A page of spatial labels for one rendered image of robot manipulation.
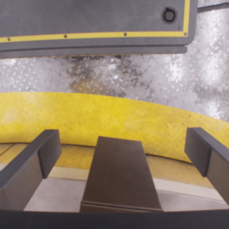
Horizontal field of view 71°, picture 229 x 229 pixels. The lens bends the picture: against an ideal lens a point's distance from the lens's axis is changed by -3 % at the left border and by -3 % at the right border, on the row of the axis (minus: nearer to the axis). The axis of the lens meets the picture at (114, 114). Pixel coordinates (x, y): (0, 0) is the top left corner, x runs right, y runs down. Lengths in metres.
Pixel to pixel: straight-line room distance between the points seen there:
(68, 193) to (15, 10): 0.60
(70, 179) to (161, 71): 0.60
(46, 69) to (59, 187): 0.52
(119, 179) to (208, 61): 0.71
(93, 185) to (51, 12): 0.43
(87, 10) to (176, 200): 0.69
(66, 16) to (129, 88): 0.44
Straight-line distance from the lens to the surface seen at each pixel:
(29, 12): 0.55
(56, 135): 0.16
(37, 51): 0.53
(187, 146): 0.17
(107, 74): 0.80
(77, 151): 0.87
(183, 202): 0.74
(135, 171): 0.40
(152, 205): 0.33
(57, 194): 0.71
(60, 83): 0.85
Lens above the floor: 0.80
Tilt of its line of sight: 73 degrees down
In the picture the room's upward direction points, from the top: 177 degrees counter-clockwise
